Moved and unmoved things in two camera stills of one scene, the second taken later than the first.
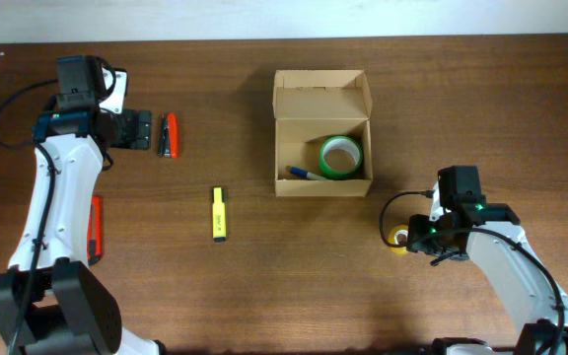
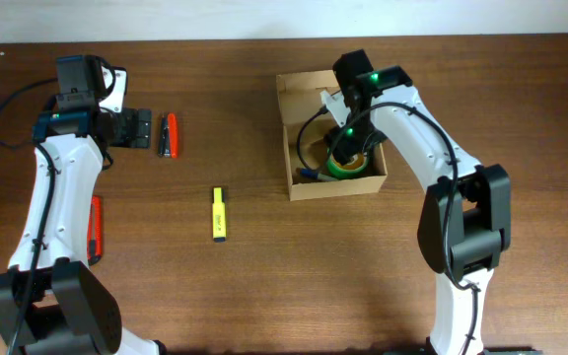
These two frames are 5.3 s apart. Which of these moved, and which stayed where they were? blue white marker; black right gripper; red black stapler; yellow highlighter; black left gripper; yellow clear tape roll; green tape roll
Moved: yellow clear tape roll; blue white marker; green tape roll; black right gripper
Stayed: red black stapler; black left gripper; yellow highlighter
